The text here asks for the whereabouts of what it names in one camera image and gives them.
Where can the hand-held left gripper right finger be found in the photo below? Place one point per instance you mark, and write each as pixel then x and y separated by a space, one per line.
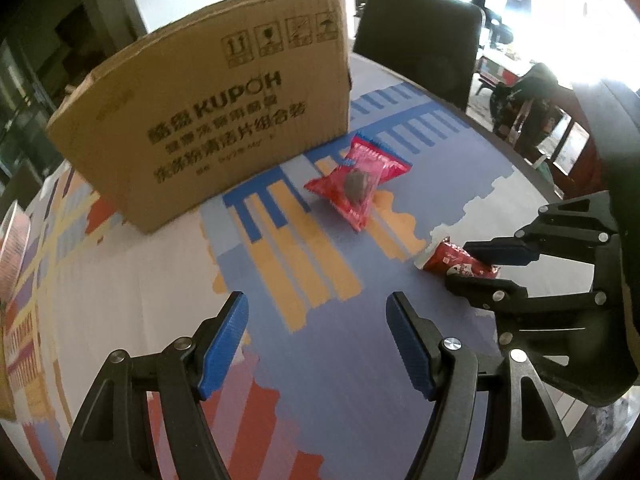
pixel 412 345

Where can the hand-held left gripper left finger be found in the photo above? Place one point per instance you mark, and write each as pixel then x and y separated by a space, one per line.
pixel 225 345

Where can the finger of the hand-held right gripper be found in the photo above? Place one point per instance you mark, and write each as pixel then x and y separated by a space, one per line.
pixel 510 256
pixel 480 287

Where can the red packet with white figure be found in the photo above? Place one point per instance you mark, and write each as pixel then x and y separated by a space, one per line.
pixel 445 257

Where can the red packet with dark plum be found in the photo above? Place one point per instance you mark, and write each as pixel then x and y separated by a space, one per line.
pixel 345 205

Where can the cardboard box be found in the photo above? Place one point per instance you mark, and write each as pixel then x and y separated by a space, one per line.
pixel 200 110

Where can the colourful printed tablecloth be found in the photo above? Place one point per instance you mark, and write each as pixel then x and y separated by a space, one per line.
pixel 150 270

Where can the dark wooden chair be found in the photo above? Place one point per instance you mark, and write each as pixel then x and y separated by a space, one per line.
pixel 565 150

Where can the black bag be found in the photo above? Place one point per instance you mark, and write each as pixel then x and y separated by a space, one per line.
pixel 530 85

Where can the woven straw box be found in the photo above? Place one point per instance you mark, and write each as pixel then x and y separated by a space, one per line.
pixel 5 375

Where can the black chair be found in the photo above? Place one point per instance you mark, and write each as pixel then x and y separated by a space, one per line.
pixel 415 50

